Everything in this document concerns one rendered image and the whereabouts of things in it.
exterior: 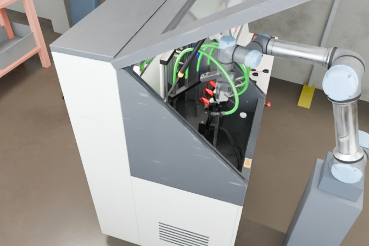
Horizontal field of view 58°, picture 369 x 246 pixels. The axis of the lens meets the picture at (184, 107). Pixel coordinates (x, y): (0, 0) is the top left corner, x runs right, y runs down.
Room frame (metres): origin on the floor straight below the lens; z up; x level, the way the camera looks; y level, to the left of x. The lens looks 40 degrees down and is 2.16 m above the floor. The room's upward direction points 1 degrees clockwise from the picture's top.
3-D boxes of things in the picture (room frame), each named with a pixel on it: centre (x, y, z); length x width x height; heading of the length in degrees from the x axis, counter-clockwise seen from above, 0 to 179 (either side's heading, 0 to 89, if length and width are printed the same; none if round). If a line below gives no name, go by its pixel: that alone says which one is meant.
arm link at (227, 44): (1.29, -0.18, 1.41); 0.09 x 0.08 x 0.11; 56
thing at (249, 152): (1.23, -0.37, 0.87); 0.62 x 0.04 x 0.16; 163
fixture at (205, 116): (1.42, -0.17, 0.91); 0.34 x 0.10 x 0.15; 163
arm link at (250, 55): (1.25, -0.28, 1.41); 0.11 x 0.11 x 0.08; 56
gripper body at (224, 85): (1.29, -0.19, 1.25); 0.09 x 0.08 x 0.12; 73
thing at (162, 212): (1.31, -0.11, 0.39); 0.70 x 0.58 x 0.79; 163
